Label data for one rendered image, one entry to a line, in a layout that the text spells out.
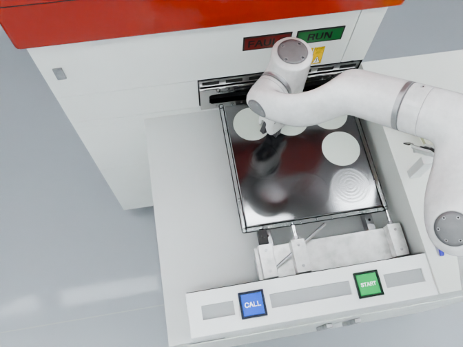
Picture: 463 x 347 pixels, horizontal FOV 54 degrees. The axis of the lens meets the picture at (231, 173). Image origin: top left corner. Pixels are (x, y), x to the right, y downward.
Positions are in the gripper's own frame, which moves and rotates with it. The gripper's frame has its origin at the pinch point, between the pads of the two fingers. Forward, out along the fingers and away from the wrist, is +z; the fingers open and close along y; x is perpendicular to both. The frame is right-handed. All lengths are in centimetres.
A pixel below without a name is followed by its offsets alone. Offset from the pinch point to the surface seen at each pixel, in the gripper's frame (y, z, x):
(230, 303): -39.1, -3.2, -25.3
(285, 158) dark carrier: -2.8, 2.5, -7.4
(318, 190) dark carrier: -3.0, 2.5, -19.4
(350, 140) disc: 13.8, 2.3, -15.3
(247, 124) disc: -3.3, 2.4, 6.6
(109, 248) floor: -53, 92, 35
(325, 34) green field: 19.0, -17.8, 4.5
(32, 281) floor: -86, 92, 45
